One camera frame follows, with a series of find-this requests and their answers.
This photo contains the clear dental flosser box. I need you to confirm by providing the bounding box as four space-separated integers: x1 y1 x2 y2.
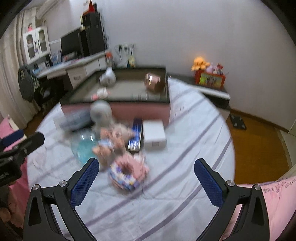
54 109 94 133

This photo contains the pink pig doll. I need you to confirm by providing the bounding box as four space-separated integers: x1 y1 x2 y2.
92 124 135 168

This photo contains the pink white block toy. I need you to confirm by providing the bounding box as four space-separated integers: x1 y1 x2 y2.
91 87 109 101

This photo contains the white plug night light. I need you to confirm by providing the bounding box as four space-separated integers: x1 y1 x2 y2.
99 67 116 87

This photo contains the blue patterned small box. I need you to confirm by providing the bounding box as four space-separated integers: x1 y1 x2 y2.
128 118 142 153

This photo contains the white charger box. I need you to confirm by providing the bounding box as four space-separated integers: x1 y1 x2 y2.
142 120 167 150

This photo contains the rose gold metal jar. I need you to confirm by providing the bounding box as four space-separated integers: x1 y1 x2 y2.
144 73 166 93

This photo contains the beige curtain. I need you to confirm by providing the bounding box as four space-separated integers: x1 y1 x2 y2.
1 7 38 128

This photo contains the pink bedding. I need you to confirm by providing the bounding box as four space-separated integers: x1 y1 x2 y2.
222 176 296 241

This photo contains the striped white tablecloth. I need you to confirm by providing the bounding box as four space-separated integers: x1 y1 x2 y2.
26 77 236 241

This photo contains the white round robot figurine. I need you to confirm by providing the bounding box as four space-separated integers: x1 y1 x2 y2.
90 100 115 131

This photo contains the white desk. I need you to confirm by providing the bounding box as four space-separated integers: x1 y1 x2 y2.
37 51 108 89

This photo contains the black bathroom scale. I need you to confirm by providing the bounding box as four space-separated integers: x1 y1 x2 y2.
230 114 246 131

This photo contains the black monitor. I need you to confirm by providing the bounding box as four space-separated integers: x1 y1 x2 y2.
61 28 82 57

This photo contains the pink doll figurine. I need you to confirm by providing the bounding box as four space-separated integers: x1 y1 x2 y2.
28 23 34 32

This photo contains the black computer tower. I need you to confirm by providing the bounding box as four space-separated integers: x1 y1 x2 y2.
80 26 105 57

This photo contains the red capped bottle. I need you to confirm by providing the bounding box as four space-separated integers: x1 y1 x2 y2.
105 52 114 68

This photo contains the black white tv cabinet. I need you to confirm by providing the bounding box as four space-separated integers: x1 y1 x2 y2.
168 73 231 120

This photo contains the pink black tray box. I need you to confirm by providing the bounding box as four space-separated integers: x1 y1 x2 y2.
60 66 171 126

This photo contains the black speaker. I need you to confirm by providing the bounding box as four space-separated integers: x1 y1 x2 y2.
82 12 101 28

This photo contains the snack bag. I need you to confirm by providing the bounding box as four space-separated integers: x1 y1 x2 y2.
127 55 136 68

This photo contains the red storage box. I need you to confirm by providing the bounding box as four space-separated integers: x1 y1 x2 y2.
195 70 226 89

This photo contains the red paper bag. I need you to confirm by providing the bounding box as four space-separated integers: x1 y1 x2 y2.
82 0 97 16

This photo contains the orange octopus plush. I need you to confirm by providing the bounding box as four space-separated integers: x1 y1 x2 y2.
191 56 211 71

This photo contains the white wall cabinet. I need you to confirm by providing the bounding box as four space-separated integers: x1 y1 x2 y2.
21 26 51 64

